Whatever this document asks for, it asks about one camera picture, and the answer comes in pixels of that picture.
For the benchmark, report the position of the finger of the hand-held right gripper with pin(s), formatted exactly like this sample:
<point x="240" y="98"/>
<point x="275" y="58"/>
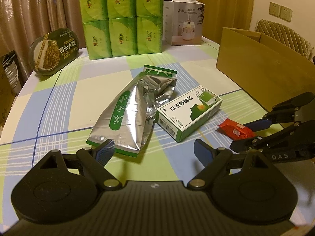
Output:
<point x="280" y="115"/>
<point x="260" y="141"/>

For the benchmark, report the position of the beige curtain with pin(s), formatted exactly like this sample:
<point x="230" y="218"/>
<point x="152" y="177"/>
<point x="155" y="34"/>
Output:
<point x="37" y="9"/>

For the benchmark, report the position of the brown cardboard box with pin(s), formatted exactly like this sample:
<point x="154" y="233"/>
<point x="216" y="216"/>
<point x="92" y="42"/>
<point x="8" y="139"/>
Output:
<point x="258" y="66"/>

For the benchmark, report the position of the chair with quilted cushion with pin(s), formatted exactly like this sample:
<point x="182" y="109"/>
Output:
<point x="290" y="36"/>

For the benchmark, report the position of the silver foil bag green label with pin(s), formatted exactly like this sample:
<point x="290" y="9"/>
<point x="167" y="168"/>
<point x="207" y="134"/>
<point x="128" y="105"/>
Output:
<point x="128" y="118"/>

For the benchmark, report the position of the red packet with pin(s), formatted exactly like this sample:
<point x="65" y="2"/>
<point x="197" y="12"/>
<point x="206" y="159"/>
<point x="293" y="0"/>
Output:
<point x="233" y="129"/>

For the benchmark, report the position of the desktop with checked tablecloth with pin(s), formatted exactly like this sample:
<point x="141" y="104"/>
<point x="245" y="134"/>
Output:
<point x="73" y="98"/>

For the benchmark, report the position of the white appliance carton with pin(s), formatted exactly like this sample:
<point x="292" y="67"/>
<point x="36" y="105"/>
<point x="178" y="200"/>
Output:
<point x="184" y="24"/>

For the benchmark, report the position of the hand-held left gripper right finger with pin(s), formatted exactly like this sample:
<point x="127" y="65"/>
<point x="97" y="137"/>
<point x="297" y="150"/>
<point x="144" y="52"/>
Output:
<point x="203" y="150"/>

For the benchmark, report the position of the green tissue multipack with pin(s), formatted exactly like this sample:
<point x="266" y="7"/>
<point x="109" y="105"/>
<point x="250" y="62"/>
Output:
<point x="123" y="29"/>

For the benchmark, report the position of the wooden door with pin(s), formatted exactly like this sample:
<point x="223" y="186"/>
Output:
<point x="221" y="5"/>

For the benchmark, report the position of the dark green instant noodle bowl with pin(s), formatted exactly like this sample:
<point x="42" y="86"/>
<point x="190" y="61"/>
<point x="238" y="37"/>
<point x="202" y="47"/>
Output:
<point x="53" y="51"/>

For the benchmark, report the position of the white and green medicine box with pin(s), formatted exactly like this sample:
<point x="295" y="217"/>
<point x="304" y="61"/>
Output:
<point x="187" y="113"/>

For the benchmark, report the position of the beige wall socket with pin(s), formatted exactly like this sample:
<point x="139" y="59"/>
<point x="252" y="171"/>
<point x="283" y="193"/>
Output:
<point x="275" y="8"/>
<point x="286" y="13"/>

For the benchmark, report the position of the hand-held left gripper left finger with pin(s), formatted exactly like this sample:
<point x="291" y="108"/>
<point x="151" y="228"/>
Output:
<point x="105" y="150"/>

